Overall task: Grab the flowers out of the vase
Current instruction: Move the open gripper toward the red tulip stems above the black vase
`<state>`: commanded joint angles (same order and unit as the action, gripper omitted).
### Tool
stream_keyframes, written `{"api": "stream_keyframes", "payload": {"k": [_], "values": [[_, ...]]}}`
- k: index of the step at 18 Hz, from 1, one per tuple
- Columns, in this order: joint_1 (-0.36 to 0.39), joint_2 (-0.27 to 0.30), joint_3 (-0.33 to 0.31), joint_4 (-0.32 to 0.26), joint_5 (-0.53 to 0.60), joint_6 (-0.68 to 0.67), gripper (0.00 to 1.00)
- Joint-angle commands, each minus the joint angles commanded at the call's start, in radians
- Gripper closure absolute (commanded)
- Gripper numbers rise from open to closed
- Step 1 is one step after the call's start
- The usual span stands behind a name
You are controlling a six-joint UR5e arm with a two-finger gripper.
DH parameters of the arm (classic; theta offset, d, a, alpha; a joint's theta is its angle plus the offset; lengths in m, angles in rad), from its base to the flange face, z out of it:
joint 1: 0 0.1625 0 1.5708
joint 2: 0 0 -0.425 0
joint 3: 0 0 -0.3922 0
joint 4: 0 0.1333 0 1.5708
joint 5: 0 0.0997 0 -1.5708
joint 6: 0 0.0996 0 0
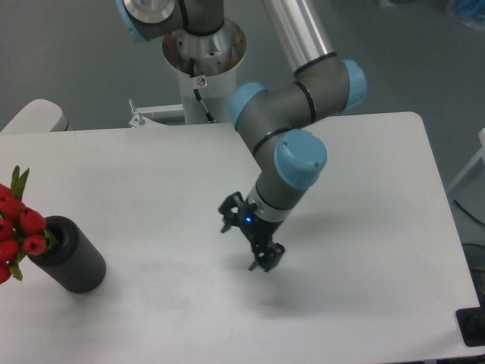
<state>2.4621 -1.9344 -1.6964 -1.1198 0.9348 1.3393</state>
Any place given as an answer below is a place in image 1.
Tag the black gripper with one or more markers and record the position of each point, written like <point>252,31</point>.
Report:
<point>259,232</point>

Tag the red tulip bouquet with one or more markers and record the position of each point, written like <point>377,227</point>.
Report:
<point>24,231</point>

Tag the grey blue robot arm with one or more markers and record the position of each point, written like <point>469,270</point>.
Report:
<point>273,125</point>

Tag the dark grey ribbed vase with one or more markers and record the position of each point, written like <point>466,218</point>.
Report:
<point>75,263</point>

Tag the black box at table edge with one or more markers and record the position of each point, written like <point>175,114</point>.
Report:
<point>471,324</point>

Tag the blue plastic bag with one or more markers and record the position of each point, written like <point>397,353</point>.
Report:
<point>467,12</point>

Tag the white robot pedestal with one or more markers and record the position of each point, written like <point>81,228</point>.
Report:
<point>206,69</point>

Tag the white furniture frame right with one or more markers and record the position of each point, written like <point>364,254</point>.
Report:
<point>469,172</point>

